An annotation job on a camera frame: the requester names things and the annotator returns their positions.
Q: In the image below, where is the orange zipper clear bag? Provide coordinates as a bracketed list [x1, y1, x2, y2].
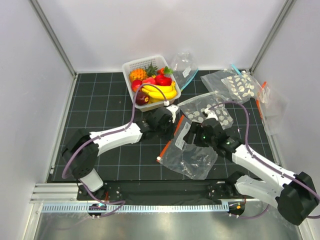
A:
[156, 116, 218, 180]

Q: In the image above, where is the aluminium frame post right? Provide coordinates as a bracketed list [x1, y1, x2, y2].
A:
[249, 0, 296, 74]

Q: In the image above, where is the slotted white cable duct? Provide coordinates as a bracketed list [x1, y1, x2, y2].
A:
[41, 202, 229, 214]

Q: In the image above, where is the white dotted clear bag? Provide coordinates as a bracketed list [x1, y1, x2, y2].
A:
[178, 92, 234, 130]

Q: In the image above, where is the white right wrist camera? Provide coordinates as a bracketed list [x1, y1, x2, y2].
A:
[202, 108, 218, 125]

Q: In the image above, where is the orange toy pineapple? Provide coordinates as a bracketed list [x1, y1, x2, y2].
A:
[129, 68, 148, 83]

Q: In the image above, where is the light blue zipper dotted bag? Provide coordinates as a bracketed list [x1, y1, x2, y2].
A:
[201, 68, 267, 104]

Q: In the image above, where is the red bell pepper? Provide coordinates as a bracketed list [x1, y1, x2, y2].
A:
[154, 74, 172, 86]

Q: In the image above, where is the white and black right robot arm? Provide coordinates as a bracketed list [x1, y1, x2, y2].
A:
[183, 118, 320, 226]

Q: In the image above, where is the blue zipper clear bag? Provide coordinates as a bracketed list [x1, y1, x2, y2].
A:
[170, 51, 199, 92]

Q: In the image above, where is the dark red plum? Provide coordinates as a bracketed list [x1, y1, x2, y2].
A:
[135, 91, 150, 106]

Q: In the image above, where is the aluminium frame post left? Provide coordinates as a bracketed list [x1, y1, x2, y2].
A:
[28, 0, 77, 77]

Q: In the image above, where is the yellow banana bunch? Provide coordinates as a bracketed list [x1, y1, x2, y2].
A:
[141, 83, 177, 103]

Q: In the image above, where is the orange zipper bag at right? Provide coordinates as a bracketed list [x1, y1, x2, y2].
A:
[256, 81, 289, 136]

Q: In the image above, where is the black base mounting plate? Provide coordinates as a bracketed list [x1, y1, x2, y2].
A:
[76, 178, 255, 205]

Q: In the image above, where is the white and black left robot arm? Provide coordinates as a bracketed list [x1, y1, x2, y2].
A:
[61, 104, 179, 200]

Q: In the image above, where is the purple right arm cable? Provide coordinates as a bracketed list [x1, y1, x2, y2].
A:
[208, 101, 320, 220]

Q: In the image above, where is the aluminium extrusion rail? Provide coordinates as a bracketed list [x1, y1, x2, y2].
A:
[29, 183, 78, 204]

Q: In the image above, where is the aluminium frame post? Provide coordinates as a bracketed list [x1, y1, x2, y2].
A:
[28, 0, 77, 77]
[249, 0, 296, 74]

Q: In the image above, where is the red strawberry with leaves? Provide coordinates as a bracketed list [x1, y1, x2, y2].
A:
[157, 66, 173, 75]

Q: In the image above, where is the black cutting mat with grid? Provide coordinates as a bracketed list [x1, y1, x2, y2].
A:
[59, 72, 275, 181]

